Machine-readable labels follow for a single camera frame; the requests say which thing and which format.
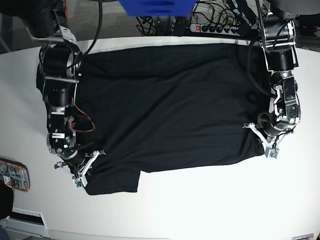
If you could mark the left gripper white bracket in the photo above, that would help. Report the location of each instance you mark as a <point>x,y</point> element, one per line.
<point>271,132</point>

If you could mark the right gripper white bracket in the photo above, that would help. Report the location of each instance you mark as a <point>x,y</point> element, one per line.
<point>78,164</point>

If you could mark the black T-shirt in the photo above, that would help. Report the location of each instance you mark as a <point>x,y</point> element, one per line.
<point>171,107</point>

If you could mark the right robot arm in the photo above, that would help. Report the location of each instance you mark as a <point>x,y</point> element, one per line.
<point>60,60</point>

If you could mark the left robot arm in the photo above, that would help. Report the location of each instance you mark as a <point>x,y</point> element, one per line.
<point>275,20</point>

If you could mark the white tray at table edge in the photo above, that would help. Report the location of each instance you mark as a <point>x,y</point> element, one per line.
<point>25,221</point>

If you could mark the small sticker label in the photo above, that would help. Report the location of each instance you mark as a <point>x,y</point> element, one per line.
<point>304,237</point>

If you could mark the blue plastic box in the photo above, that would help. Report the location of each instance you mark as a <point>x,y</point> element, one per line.
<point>144,8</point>

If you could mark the black power strip red switch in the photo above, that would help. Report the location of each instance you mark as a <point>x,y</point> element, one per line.
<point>218,29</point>

